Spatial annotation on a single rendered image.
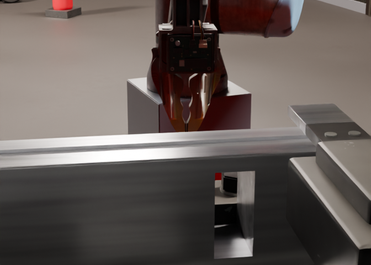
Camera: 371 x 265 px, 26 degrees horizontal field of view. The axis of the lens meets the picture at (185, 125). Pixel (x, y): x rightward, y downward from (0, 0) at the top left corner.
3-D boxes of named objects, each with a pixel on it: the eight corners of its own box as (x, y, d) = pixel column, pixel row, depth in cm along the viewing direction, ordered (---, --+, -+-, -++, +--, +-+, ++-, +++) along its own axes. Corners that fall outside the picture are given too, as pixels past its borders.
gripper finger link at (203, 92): (187, 148, 101) (187, 75, 99) (185, 136, 107) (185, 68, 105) (212, 147, 101) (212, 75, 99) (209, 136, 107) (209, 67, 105)
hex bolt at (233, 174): (248, 183, 71) (248, 165, 70) (255, 195, 68) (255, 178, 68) (217, 184, 70) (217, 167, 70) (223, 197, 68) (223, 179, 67)
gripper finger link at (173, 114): (163, 148, 101) (162, 75, 99) (162, 137, 107) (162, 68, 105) (187, 148, 101) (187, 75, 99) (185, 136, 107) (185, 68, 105)
